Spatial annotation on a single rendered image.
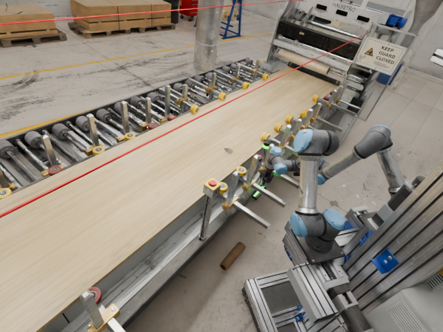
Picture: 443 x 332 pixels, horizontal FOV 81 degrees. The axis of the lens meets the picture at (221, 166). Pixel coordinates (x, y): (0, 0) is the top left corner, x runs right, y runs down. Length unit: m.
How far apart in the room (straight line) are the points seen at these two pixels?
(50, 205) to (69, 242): 0.30
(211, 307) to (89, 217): 1.23
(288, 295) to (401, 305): 1.06
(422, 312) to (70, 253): 1.60
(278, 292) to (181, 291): 0.79
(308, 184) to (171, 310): 1.52
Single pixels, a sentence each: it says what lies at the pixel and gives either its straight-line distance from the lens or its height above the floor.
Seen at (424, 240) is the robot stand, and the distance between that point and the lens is 1.34.
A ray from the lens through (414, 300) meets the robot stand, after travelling 1.44.
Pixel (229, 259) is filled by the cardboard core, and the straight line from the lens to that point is 2.48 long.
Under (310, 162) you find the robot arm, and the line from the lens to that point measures 1.32.
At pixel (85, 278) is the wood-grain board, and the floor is 0.90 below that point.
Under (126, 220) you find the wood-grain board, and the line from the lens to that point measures 1.65.
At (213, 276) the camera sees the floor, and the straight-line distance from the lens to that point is 2.47.
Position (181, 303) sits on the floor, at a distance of 2.36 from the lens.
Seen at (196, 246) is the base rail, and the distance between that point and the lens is 1.77.
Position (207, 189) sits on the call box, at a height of 1.20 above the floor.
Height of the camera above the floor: 2.22
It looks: 41 degrees down
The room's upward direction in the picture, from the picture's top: 12 degrees clockwise
